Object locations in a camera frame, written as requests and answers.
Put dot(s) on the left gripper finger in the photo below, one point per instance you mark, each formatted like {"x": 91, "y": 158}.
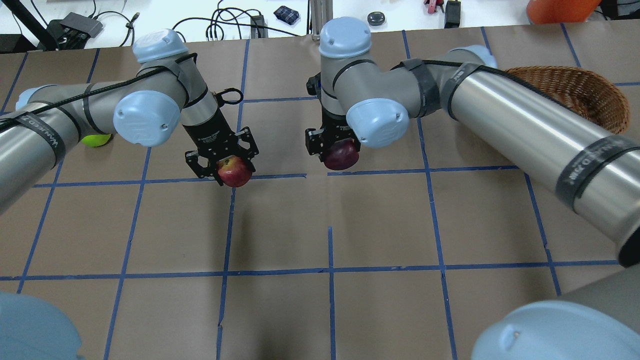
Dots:
{"x": 246, "y": 147}
{"x": 200, "y": 165}

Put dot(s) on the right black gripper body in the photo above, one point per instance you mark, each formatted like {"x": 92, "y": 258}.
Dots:
{"x": 332, "y": 131}

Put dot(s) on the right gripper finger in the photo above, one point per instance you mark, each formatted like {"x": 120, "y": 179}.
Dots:
{"x": 315, "y": 142}

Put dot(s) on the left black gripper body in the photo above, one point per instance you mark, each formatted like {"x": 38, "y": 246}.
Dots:
{"x": 206, "y": 131}

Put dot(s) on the red yellow apple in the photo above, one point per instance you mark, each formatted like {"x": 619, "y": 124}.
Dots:
{"x": 233, "y": 171}

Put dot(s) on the dark red apple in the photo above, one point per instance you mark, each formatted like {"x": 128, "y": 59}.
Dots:
{"x": 341, "y": 155}

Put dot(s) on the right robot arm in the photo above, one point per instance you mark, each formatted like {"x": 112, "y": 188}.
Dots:
{"x": 594, "y": 172}

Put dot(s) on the wicker basket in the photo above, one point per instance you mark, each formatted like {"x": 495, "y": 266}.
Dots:
{"x": 585, "y": 92}

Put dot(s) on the green apple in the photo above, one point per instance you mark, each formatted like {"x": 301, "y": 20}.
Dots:
{"x": 97, "y": 140}

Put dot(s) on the round grey puck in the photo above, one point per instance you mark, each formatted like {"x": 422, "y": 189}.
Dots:
{"x": 376, "y": 19}

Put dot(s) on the black power adapter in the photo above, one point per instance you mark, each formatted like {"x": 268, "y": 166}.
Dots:
{"x": 257, "y": 27}

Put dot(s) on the dark checkered pouch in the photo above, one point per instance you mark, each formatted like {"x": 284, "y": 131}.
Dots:
{"x": 287, "y": 15}

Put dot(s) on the grey usb hub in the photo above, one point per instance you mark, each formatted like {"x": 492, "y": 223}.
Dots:
{"x": 74, "y": 31}

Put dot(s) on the black monitor stand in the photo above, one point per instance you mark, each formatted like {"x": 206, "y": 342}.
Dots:
{"x": 21, "y": 12}

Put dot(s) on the orange round object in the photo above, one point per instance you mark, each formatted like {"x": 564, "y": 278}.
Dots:
{"x": 540, "y": 12}

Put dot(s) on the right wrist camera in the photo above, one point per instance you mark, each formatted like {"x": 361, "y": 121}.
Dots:
{"x": 314, "y": 86}

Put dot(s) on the aluminium frame post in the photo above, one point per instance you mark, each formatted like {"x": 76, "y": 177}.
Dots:
{"x": 321, "y": 12}

